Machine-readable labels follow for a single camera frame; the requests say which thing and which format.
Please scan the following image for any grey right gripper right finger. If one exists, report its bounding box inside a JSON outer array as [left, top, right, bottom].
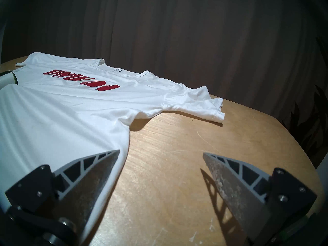
[[203, 152, 317, 242]]

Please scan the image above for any white curved arch pillar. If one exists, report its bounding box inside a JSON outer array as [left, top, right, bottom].
[[316, 158, 328, 223]]

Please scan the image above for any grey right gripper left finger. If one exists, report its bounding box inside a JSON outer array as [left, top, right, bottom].
[[5, 149, 120, 244]]

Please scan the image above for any white T-shirt red UNUION print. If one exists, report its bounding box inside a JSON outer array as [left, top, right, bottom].
[[0, 52, 226, 244]]

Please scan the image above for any long beige pleated curtain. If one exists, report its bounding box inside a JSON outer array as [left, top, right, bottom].
[[0, 0, 328, 125]]

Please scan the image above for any tall dark leafy plant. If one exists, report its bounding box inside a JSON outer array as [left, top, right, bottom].
[[282, 35, 328, 161]]

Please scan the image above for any green handled white lint roller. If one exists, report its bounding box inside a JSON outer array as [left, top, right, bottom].
[[0, 71, 18, 92]]

